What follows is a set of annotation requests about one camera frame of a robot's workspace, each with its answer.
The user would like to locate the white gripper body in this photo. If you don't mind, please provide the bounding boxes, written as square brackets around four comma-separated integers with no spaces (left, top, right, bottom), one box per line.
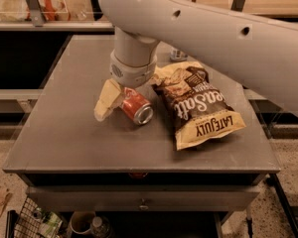
[109,52,157,88]

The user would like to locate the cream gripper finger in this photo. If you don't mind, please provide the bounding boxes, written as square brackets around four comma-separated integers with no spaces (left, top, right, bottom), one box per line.
[94,78,124,122]

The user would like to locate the red coke can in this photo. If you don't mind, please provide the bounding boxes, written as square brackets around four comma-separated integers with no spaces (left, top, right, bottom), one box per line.
[120,87,153,125]

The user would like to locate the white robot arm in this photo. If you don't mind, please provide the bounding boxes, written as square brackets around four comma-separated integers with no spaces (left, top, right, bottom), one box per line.
[98,0,298,117]

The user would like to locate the clear plastic water bottle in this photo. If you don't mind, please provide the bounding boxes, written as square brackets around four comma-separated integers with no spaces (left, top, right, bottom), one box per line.
[170,0,192,62]

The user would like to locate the brown sea salt chips bag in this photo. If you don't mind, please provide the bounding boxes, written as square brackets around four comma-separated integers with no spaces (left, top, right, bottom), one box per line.
[149,61,245,150]

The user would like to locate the orange white snack bag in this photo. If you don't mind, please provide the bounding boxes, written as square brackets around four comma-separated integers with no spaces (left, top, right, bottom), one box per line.
[28,0,71,21]

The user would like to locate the grey drawer with knob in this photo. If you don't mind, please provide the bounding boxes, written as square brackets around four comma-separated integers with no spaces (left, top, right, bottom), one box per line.
[27,186,259,212]

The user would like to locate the white mug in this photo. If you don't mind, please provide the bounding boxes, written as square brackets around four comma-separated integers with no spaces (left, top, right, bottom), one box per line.
[69,211,95,236]

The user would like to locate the small bottle under table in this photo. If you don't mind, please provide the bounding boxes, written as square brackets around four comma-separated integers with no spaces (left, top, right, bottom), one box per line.
[91,216,111,238]

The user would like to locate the green white packet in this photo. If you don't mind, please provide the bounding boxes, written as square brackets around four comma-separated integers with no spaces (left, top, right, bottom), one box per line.
[38,212,63,238]

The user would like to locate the grey metal shelf rail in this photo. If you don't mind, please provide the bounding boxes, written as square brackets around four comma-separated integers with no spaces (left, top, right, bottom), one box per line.
[0,21,114,33]

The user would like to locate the wire basket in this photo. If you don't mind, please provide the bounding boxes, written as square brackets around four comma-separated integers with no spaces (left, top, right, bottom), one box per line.
[13,197,44,238]

